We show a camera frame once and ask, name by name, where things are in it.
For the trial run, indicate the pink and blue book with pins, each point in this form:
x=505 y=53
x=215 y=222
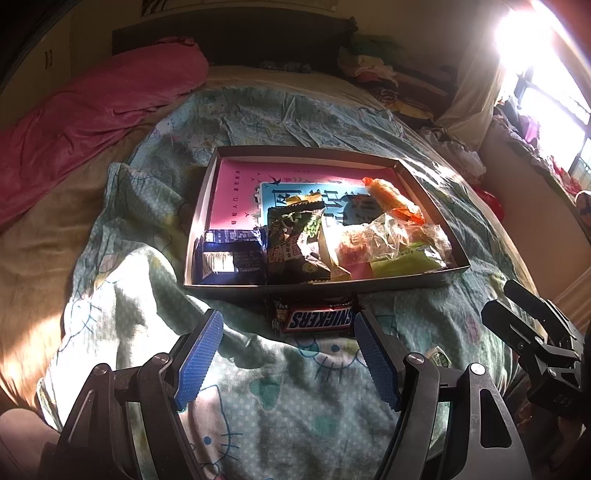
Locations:
x=244 y=192

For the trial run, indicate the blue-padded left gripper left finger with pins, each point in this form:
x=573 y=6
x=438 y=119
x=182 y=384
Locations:
x=192 y=361

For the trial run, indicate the cream curtain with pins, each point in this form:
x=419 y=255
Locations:
x=480 y=79

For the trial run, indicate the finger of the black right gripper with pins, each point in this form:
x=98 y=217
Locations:
x=559 y=328

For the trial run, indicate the yellow wafer snack pack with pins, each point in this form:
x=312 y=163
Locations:
x=315 y=239

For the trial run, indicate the hello kitty patterned quilt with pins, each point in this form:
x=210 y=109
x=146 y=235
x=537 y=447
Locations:
x=271 y=407

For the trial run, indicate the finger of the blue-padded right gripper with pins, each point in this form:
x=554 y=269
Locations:
x=517 y=336

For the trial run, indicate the green milk bread packet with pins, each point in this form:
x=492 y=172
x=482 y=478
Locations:
x=417 y=259

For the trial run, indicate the cream wardrobe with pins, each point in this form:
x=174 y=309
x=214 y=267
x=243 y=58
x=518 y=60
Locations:
x=43 y=70

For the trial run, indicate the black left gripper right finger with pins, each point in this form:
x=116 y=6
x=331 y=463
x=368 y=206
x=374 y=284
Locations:
x=384 y=356

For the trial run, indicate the pink rolled blanket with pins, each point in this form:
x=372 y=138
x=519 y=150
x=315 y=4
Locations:
x=90 y=114

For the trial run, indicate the dark green pea snack bag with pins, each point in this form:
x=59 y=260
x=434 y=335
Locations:
x=293 y=244

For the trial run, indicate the blue snack packet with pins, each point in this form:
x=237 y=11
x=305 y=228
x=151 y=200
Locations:
x=231 y=257

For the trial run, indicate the dark upholstered headboard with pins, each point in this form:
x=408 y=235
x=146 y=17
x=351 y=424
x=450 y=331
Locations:
x=248 y=36

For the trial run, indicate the red plastic bag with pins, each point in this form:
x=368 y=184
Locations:
x=492 y=202

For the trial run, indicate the white plastic bag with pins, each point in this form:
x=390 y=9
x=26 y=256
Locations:
x=465 y=161

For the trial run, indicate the snickers bar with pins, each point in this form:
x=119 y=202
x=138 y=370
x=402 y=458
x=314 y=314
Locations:
x=296 y=317

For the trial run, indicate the clear round pastry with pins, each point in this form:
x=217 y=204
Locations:
x=386 y=238

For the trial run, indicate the orange rice cracker pack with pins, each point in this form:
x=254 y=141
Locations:
x=392 y=201

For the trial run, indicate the beige bed sheet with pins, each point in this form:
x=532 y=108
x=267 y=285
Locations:
x=38 y=252

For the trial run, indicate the pile of folded clothes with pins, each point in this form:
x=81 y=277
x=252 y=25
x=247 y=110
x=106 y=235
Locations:
x=412 y=86

